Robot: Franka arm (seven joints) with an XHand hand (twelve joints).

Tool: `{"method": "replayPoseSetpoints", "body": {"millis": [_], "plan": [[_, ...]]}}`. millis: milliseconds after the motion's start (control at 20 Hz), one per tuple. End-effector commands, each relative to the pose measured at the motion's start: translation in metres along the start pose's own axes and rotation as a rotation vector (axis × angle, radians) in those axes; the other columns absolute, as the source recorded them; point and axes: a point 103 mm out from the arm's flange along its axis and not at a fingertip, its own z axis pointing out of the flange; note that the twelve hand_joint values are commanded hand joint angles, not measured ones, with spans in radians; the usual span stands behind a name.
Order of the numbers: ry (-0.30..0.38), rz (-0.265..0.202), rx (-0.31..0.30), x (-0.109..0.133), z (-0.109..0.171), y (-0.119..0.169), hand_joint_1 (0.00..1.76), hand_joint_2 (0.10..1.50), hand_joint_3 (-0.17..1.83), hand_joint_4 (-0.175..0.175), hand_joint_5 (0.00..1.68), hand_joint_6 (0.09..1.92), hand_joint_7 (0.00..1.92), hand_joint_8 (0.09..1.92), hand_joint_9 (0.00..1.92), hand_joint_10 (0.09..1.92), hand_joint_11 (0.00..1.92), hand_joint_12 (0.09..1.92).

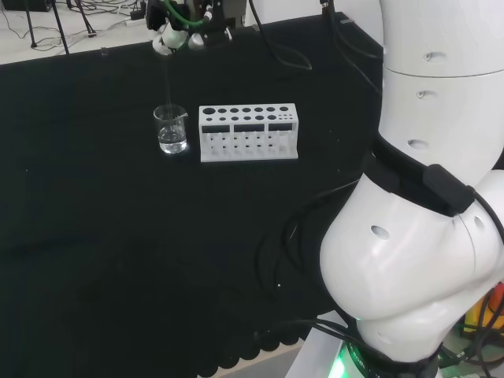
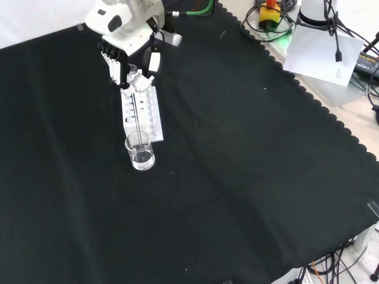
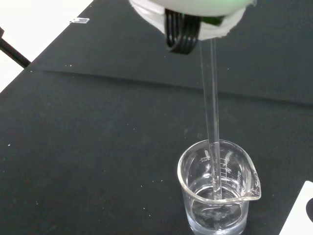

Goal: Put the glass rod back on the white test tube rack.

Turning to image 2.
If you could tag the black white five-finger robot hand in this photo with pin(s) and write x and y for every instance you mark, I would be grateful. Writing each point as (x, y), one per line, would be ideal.
(133, 38)

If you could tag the clear glass rod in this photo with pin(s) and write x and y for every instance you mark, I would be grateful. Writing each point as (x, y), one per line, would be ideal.
(136, 118)

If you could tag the white test tube rack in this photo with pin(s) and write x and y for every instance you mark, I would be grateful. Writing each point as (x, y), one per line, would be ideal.
(154, 118)

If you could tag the grey oblong box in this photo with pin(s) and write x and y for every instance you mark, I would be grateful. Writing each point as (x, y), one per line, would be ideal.
(173, 38)

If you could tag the clear tape piece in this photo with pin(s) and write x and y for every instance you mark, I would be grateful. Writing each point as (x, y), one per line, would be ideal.
(80, 27)
(228, 282)
(373, 208)

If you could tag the clear glass beaker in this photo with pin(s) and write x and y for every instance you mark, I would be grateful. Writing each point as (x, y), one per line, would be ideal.
(142, 159)

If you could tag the yellow stop button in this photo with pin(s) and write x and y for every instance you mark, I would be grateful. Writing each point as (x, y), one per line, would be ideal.
(269, 16)

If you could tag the black bench cloth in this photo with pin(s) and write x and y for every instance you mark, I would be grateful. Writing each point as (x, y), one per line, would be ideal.
(237, 148)

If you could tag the white cylinder with black band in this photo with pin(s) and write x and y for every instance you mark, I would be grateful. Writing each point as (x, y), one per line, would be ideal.
(311, 12)

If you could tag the white paper sheet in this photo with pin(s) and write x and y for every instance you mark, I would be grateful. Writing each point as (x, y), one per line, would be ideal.
(319, 53)

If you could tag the pale grey board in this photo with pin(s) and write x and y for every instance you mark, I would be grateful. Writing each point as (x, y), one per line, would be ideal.
(334, 91)

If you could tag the black power adapter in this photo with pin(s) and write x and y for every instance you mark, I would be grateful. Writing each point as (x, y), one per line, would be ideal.
(367, 63)

